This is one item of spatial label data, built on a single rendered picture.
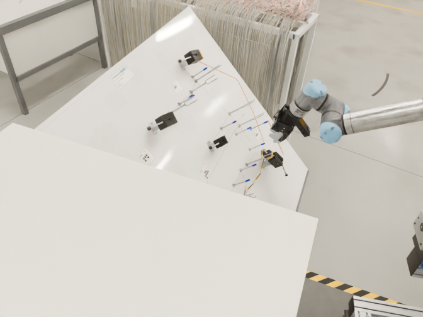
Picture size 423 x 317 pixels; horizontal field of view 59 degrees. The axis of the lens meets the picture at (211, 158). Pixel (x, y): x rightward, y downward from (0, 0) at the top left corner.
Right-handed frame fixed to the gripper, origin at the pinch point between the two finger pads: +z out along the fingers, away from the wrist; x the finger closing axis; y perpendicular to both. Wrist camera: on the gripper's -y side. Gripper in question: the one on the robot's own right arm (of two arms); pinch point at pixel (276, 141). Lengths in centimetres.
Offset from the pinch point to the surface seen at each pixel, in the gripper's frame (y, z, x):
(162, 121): 49, -20, 33
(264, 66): 8, 13, -62
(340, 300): -98, 89, 19
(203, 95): 37.7, -5.9, -0.9
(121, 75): 68, -20, 21
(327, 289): -91, 93, 13
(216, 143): 27.3, -7.1, 20.9
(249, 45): 21, 8, -67
